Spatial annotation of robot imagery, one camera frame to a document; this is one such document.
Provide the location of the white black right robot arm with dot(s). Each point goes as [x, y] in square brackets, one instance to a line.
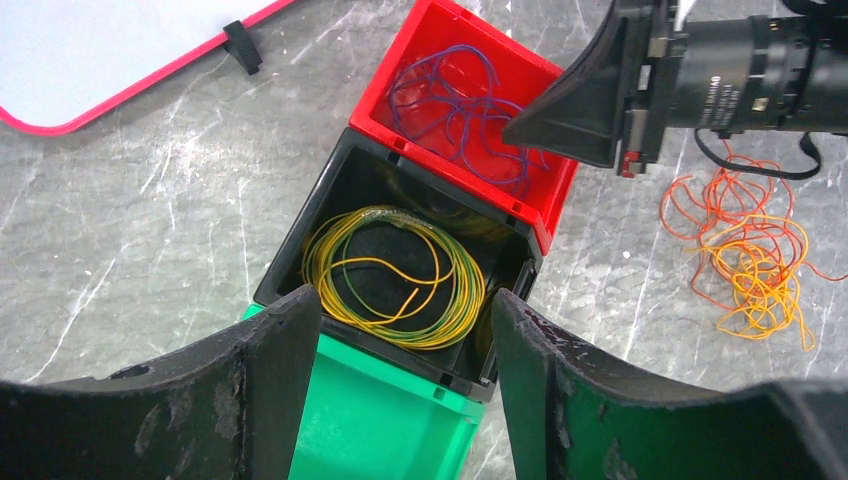
[757, 74]

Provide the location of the black whiteboard clip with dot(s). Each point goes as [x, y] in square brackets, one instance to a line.
[240, 46]

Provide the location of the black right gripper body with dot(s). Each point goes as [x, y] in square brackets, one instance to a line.
[656, 62]

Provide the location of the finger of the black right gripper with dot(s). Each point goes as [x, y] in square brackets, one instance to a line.
[575, 116]

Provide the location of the pink framed whiteboard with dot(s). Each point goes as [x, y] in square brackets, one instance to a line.
[64, 63]

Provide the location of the black plastic bin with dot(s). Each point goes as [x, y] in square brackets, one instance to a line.
[390, 274]

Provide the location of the red plastic bin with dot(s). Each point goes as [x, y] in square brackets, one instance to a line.
[442, 95]

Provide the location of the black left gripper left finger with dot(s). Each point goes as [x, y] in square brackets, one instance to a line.
[228, 406]

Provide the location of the green plastic bin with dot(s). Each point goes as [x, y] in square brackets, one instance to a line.
[367, 419]

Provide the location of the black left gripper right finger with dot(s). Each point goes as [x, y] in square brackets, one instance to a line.
[574, 411]

